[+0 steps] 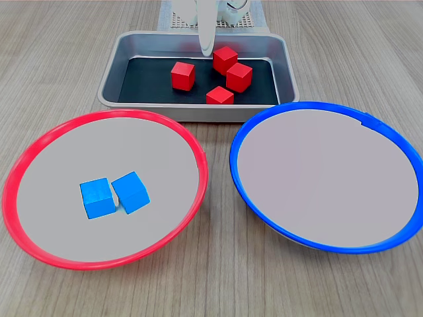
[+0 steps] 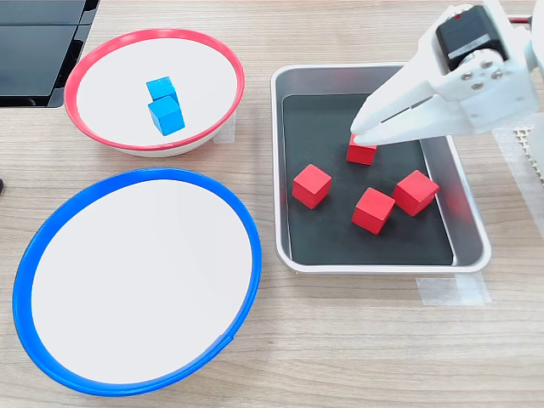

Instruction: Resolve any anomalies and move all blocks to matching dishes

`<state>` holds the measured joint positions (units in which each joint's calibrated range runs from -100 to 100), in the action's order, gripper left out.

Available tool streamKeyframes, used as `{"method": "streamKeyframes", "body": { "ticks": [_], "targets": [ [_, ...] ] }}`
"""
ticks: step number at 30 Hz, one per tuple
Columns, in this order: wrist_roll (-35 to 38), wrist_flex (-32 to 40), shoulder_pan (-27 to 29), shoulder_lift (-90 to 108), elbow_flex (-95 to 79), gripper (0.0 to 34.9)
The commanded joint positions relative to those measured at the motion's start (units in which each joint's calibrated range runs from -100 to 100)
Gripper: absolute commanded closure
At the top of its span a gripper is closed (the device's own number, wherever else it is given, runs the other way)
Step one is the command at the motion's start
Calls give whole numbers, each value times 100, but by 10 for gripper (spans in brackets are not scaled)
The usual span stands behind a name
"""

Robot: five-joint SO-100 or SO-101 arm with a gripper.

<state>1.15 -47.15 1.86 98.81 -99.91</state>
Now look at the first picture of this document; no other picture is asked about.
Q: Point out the blue cube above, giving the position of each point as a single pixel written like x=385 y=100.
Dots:
x=131 y=193
x=97 y=199

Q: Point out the pale perforated base plate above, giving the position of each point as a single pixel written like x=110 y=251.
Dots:
x=248 y=20

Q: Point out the red-rimmed white plate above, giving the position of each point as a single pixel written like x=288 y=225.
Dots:
x=99 y=148

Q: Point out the black tray mat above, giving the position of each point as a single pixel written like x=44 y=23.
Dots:
x=148 y=82

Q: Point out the steel tray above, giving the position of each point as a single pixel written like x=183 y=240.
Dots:
x=148 y=46

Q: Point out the red cube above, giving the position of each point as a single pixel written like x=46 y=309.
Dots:
x=239 y=77
x=182 y=76
x=224 y=57
x=219 y=95

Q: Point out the blue-rimmed white plate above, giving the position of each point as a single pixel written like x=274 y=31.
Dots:
x=330 y=181

